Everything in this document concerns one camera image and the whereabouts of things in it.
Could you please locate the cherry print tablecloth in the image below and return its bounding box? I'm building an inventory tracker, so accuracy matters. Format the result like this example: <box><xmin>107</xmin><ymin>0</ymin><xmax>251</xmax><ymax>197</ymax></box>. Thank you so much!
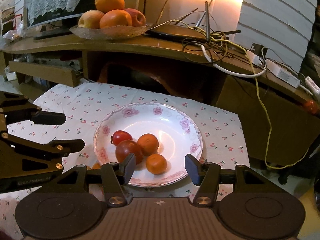
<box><xmin>0</xmin><ymin>78</ymin><xmax>251</xmax><ymax>240</ymax></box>

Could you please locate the television screen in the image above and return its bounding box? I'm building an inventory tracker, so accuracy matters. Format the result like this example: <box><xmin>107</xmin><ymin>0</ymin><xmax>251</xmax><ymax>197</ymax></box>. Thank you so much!
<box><xmin>24</xmin><ymin>0</ymin><xmax>95</xmax><ymax>40</ymax></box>

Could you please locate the large orange top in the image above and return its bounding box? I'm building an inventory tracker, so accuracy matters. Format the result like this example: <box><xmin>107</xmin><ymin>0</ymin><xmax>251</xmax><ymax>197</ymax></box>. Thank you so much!
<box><xmin>94</xmin><ymin>0</ymin><xmax>125</xmax><ymax>13</ymax></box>

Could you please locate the red apple in basket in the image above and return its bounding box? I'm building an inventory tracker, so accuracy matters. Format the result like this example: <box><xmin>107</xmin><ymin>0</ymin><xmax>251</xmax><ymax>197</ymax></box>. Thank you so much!
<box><xmin>125</xmin><ymin>8</ymin><xmax>146</xmax><ymax>27</ymax></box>

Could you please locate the large orange front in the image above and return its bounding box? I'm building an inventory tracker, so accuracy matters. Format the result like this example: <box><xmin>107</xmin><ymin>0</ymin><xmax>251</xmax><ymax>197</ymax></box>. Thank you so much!
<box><xmin>99</xmin><ymin>9</ymin><xmax>132</xmax><ymax>29</ymax></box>

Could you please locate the red tomato back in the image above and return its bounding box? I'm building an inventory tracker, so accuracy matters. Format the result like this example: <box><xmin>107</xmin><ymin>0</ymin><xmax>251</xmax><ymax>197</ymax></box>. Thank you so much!
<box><xmin>111</xmin><ymin>130</ymin><xmax>132</xmax><ymax>146</ymax></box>

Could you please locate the wooden tv stand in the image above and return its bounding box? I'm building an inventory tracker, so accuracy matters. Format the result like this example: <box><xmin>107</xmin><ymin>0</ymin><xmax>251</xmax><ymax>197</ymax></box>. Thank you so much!
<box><xmin>4</xmin><ymin>35</ymin><xmax>319</xmax><ymax>165</ymax></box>

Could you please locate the white power strip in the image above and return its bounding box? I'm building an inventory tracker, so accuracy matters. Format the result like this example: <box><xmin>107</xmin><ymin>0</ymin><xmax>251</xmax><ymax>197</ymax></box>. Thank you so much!
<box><xmin>247</xmin><ymin>50</ymin><xmax>300</xmax><ymax>88</ymax></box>

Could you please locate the black router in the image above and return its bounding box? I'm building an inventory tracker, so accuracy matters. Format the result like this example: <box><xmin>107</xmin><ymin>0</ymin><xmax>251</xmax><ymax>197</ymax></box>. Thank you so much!
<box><xmin>146</xmin><ymin>0</ymin><xmax>241</xmax><ymax>43</ymax></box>

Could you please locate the yellow peach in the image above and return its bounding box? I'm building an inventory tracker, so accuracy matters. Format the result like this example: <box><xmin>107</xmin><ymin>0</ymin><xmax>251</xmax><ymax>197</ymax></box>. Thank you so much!
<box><xmin>78</xmin><ymin>10</ymin><xmax>104</xmax><ymax>29</ymax></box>

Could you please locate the yellow cable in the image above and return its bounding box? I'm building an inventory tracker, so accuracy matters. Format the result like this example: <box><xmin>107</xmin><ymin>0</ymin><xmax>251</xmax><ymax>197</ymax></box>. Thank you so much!
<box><xmin>150</xmin><ymin>18</ymin><xmax>312</xmax><ymax>170</ymax></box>

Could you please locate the large orange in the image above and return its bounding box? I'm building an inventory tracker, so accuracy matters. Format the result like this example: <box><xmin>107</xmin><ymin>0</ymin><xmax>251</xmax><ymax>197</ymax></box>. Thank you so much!
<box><xmin>99</xmin><ymin>9</ymin><xmax>132</xmax><ymax>29</ymax></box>
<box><xmin>94</xmin><ymin>0</ymin><xmax>125</xmax><ymax>13</ymax></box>

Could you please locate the orange mandarin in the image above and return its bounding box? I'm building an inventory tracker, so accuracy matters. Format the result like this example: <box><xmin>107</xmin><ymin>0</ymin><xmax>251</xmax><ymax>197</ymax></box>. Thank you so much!
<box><xmin>87</xmin><ymin>163</ymin><xmax>101</xmax><ymax>170</ymax></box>
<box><xmin>146</xmin><ymin>154</ymin><xmax>167</xmax><ymax>175</ymax></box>
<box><xmin>137</xmin><ymin>133</ymin><xmax>159</xmax><ymax>156</ymax></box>

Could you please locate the white cable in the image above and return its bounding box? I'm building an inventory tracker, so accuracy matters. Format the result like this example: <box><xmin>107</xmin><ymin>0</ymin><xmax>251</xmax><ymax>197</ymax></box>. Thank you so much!
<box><xmin>197</xmin><ymin>43</ymin><xmax>267</xmax><ymax>78</ymax></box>

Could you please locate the small red fruit on stand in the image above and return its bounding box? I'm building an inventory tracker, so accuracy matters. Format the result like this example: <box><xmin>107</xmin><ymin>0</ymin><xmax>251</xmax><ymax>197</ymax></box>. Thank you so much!
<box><xmin>303</xmin><ymin>100</ymin><xmax>319</xmax><ymax>114</ymax></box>

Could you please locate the glass fruit basket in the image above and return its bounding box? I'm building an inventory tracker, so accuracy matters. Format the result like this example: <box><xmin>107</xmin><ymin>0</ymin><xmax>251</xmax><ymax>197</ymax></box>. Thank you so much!
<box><xmin>69</xmin><ymin>25</ymin><xmax>151</xmax><ymax>40</ymax></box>

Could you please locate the silver set-top box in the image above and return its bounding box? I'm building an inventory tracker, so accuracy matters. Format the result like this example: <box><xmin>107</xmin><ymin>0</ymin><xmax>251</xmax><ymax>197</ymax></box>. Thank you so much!
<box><xmin>14</xmin><ymin>58</ymin><xmax>83</xmax><ymax>71</ymax></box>

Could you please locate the white floral plate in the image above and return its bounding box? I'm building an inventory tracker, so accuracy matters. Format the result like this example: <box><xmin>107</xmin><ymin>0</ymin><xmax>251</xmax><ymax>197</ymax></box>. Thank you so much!
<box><xmin>93</xmin><ymin>102</ymin><xmax>203</xmax><ymax>187</ymax></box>

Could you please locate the dark red apple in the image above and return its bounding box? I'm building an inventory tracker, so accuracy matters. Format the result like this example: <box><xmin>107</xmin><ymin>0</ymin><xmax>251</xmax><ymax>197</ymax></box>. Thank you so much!
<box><xmin>115</xmin><ymin>140</ymin><xmax>144</xmax><ymax>165</ymax></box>

